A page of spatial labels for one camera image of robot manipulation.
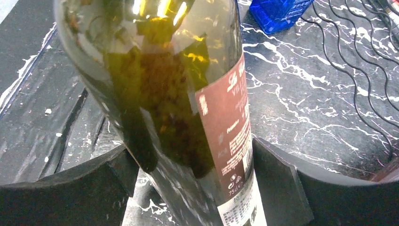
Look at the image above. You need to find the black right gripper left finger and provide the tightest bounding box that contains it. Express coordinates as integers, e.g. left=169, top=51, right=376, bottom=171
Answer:
left=0, top=146, right=139, bottom=226

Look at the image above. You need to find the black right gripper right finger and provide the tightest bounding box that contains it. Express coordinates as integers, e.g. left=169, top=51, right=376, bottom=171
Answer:
left=253, top=138, right=399, bottom=226

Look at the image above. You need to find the blue square glass bottle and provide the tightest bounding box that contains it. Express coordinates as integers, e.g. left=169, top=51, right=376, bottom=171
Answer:
left=249, top=0, right=313, bottom=34

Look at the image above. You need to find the red black wine rack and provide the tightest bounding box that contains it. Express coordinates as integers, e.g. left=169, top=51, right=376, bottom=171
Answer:
left=300, top=0, right=399, bottom=167

